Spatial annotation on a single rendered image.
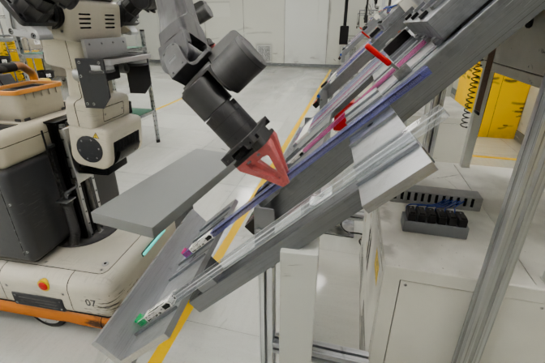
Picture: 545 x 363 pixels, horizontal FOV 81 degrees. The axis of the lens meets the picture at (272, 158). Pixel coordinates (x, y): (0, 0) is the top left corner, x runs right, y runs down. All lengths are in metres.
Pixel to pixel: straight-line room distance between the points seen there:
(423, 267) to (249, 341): 0.81
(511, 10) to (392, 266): 0.56
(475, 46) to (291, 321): 0.57
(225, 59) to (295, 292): 0.38
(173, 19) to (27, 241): 1.15
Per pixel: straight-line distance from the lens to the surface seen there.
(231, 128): 0.47
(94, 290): 1.41
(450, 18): 0.70
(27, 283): 1.60
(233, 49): 0.46
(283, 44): 9.68
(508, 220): 0.76
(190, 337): 1.49
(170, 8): 0.60
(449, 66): 0.67
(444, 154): 2.32
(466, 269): 0.91
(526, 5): 0.70
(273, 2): 9.75
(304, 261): 0.52
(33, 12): 1.14
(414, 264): 0.86
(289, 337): 0.65
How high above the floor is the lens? 1.15
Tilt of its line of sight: 23 degrees down
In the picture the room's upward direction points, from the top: straight up
